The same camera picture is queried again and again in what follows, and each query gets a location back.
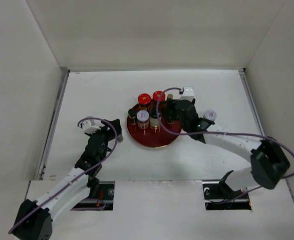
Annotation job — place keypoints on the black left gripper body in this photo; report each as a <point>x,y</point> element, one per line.
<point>104,134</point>

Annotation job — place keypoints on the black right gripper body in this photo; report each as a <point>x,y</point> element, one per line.
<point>185,126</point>

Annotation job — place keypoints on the black pepper shaker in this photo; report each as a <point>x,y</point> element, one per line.
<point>120,138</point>
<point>170,120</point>
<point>132,115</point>

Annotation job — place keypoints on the red lid jar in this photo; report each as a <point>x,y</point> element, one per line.
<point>144,102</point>
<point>161,97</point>

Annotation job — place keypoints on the black pepper shaker front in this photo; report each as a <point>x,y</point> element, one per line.
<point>120,138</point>

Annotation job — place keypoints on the black cap white bottle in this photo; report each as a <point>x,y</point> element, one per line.
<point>154,120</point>

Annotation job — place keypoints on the white lid jar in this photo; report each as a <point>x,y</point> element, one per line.
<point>210,115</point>
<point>142,119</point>

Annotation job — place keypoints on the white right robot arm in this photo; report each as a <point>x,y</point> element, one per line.
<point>268,163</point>

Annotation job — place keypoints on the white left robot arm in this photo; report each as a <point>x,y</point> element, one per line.
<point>35,218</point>

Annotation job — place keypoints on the round red tray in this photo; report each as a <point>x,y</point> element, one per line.
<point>154,138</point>

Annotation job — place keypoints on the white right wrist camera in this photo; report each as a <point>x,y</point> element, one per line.
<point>187,93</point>

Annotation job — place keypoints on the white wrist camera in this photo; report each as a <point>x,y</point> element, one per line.
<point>88,125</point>
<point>187,93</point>

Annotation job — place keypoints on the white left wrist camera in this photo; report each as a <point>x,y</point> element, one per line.
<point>88,125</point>

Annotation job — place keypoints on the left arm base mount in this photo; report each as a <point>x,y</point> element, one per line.
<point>101,198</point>

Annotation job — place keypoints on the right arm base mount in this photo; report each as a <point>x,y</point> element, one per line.
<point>218,196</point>

